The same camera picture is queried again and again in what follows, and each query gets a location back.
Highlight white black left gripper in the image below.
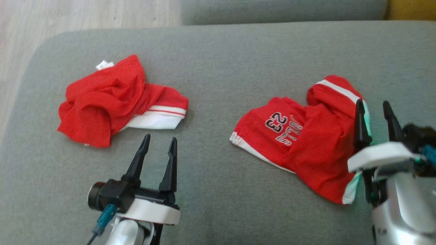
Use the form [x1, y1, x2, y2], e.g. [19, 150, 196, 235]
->
[116, 134, 181, 226]

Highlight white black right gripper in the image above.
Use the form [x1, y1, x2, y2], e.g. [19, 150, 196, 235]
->
[347, 99, 425, 173]

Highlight red white basketball shorts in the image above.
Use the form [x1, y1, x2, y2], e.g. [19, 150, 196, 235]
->
[229, 75, 372, 205]

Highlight red white basketball jersey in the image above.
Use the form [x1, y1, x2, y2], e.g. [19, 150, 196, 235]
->
[57, 54, 189, 149]

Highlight grey sofa seat cushion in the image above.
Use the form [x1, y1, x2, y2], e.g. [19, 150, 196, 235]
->
[0, 20, 436, 245]

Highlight yellow cushion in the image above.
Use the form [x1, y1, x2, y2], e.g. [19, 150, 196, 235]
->
[386, 0, 436, 21]

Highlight grey sofa back cushion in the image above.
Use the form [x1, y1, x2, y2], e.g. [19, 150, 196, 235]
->
[180, 0, 389, 25]

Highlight right black cable teal plug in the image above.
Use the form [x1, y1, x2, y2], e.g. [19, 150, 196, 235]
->
[420, 145, 436, 165]

